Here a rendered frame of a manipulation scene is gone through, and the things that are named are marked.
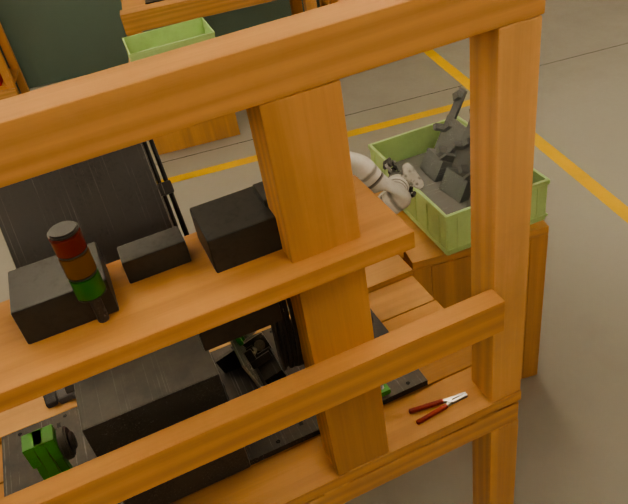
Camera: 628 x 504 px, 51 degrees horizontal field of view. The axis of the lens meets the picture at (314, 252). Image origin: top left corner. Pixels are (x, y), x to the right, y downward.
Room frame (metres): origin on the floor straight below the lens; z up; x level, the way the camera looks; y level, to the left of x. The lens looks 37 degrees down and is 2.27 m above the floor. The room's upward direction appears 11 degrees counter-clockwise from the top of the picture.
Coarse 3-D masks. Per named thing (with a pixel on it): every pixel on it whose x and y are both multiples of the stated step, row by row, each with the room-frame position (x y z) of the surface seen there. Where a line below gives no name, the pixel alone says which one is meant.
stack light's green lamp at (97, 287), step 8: (96, 272) 0.89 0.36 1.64; (88, 280) 0.87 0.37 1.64; (96, 280) 0.88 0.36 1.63; (72, 288) 0.88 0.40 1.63; (80, 288) 0.87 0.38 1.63; (88, 288) 0.87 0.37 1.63; (96, 288) 0.88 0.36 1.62; (104, 288) 0.89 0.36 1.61; (80, 296) 0.87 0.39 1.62; (88, 296) 0.87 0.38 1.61; (96, 296) 0.87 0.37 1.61
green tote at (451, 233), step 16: (432, 128) 2.46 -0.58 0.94; (368, 144) 2.39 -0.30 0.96; (384, 144) 2.40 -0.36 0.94; (400, 144) 2.42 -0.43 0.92; (416, 144) 2.44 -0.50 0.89; (432, 144) 2.46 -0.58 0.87; (384, 160) 2.25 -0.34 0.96; (400, 160) 2.42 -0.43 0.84; (544, 176) 1.93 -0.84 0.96; (416, 192) 2.00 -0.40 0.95; (544, 192) 1.91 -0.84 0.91; (416, 208) 2.01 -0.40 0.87; (432, 208) 1.88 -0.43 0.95; (464, 208) 1.83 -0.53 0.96; (544, 208) 1.91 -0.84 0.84; (416, 224) 2.02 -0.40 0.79; (432, 224) 1.90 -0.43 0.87; (448, 224) 1.81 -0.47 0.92; (464, 224) 1.82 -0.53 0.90; (432, 240) 1.90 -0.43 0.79; (448, 240) 1.81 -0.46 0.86; (464, 240) 1.82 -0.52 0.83
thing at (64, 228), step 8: (56, 224) 0.91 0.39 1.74; (64, 224) 0.91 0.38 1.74; (72, 224) 0.90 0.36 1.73; (48, 232) 0.89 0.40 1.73; (56, 232) 0.89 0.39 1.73; (64, 232) 0.88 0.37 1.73; (72, 232) 0.88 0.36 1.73; (80, 232) 0.89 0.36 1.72; (56, 240) 0.87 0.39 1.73; (64, 240) 0.87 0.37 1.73; (72, 240) 0.88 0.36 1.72; (80, 240) 0.89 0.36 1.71; (56, 248) 0.87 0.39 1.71; (64, 248) 0.87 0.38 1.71; (72, 248) 0.87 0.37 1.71; (80, 248) 0.88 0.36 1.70; (64, 256) 0.87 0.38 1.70; (72, 256) 0.87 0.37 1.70
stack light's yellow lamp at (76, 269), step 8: (88, 248) 0.90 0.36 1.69; (80, 256) 0.88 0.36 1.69; (88, 256) 0.89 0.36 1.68; (64, 264) 0.87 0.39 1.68; (72, 264) 0.87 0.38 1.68; (80, 264) 0.87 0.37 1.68; (88, 264) 0.88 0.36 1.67; (64, 272) 0.88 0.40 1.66; (72, 272) 0.87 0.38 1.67; (80, 272) 0.87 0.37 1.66; (88, 272) 0.88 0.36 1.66; (72, 280) 0.87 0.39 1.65; (80, 280) 0.87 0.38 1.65
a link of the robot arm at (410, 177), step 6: (408, 162) 1.74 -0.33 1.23; (402, 168) 1.73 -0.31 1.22; (408, 168) 1.72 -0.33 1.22; (396, 174) 1.74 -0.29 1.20; (408, 174) 1.72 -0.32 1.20; (414, 174) 1.71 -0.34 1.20; (402, 180) 1.70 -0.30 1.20; (408, 180) 1.71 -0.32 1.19; (414, 180) 1.71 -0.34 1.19; (420, 180) 1.71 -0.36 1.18; (408, 186) 1.70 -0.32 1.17; (414, 186) 1.70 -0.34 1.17; (420, 186) 1.70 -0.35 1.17
